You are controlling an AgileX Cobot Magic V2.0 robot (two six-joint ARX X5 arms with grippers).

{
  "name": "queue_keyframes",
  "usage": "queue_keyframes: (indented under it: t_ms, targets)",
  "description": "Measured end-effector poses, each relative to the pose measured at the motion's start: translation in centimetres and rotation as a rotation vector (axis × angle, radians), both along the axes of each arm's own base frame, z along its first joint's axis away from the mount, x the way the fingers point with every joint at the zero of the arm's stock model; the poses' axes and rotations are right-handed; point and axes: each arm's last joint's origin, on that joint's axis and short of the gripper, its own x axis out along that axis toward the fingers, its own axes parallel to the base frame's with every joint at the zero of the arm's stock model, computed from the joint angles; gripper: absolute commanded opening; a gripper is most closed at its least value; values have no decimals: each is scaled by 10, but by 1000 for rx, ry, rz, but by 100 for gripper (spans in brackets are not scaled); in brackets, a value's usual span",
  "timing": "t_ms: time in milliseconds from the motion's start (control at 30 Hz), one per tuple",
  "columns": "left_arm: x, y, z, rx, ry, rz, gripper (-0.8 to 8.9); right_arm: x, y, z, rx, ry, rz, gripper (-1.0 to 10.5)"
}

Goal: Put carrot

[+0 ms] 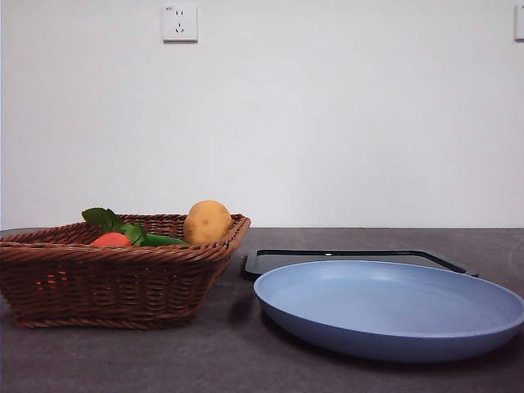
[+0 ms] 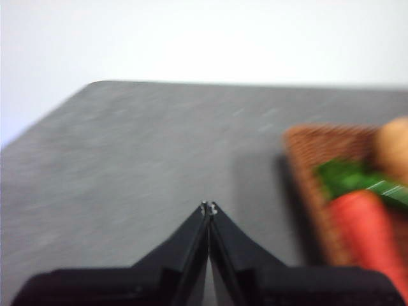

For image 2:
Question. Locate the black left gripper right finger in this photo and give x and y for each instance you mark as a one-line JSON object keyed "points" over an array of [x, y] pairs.
{"points": [[255, 283]]}

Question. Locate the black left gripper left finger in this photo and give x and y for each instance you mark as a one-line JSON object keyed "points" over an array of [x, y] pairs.
{"points": [[165, 280]]}

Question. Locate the orange carrot with green leaves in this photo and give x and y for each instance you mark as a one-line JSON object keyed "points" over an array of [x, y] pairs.
{"points": [[363, 229]]}

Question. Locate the green pepper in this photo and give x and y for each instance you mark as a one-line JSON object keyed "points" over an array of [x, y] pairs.
{"points": [[344, 180]]}

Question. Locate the brown wicker basket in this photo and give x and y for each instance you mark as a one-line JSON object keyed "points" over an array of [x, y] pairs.
{"points": [[306, 146]]}

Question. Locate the yellow-brown potato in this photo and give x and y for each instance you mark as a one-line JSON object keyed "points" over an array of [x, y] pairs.
{"points": [[395, 143]]}

